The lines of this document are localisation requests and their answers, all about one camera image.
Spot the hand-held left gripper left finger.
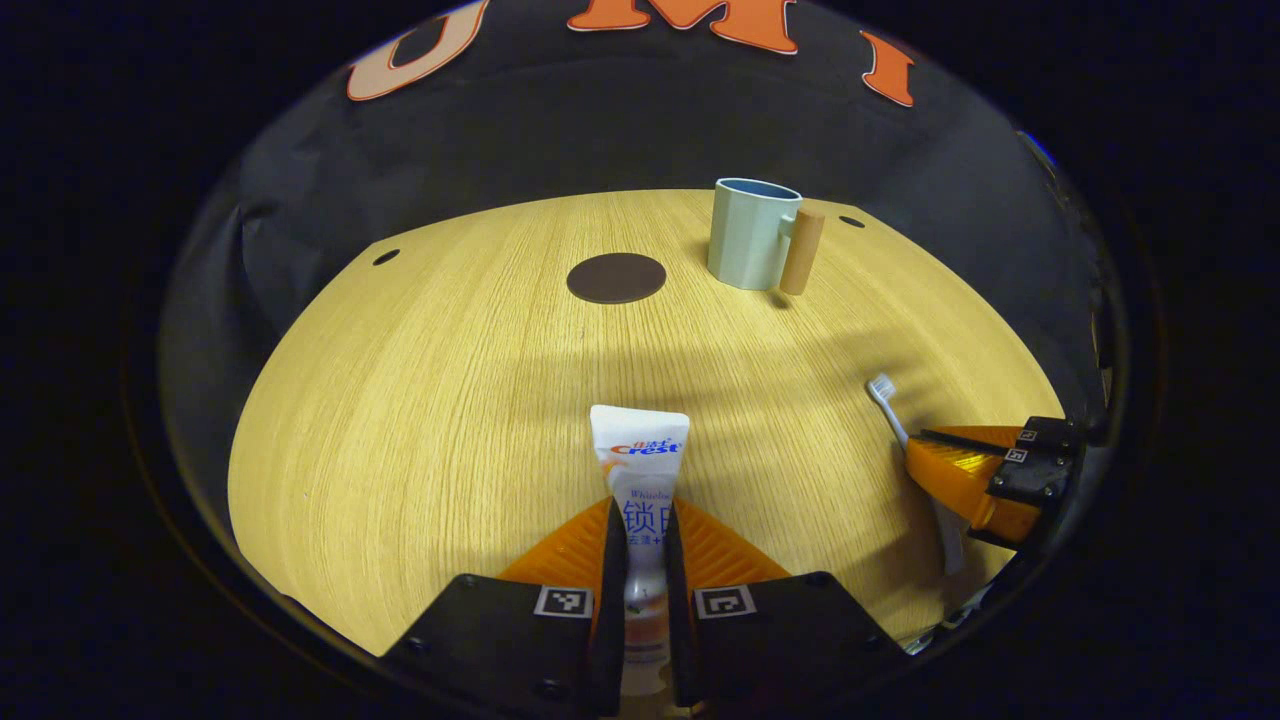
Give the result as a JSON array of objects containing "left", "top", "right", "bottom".
[{"left": 385, "top": 497, "right": 629, "bottom": 719}]

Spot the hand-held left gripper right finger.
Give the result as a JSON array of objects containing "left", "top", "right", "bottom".
[{"left": 665, "top": 497, "right": 906, "bottom": 709}]

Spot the white toothbrush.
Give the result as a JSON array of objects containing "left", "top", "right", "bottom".
[{"left": 866, "top": 373, "right": 969, "bottom": 578}]

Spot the wooden desktop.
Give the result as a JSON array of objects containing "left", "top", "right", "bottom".
[{"left": 228, "top": 188, "right": 1066, "bottom": 661}]

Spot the dark round coaster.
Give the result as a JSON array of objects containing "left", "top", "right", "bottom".
[{"left": 566, "top": 252, "right": 668, "bottom": 305}]

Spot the white toothpaste tube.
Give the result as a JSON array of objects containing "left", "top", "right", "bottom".
[{"left": 590, "top": 404, "right": 691, "bottom": 698}]

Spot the pale blue cup wooden handle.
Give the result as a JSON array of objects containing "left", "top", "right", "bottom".
[{"left": 706, "top": 177, "right": 827, "bottom": 297}]

